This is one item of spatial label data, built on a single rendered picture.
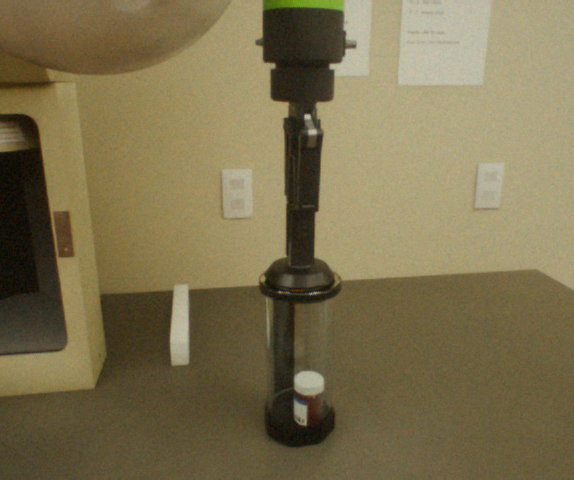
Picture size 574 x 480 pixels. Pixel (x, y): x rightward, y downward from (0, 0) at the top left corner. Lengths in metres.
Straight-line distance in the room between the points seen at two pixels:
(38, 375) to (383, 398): 0.54
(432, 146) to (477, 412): 0.68
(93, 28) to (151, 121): 1.03
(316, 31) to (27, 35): 0.44
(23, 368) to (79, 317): 0.12
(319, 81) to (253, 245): 0.72
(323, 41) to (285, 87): 0.06
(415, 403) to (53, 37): 0.76
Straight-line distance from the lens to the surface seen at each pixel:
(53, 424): 0.86
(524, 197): 1.46
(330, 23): 0.60
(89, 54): 0.19
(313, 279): 0.64
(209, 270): 1.27
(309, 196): 0.59
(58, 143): 0.79
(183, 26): 0.19
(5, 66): 0.75
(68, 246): 0.82
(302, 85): 0.59
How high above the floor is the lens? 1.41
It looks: 17 degrees down
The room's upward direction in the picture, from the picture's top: straight up
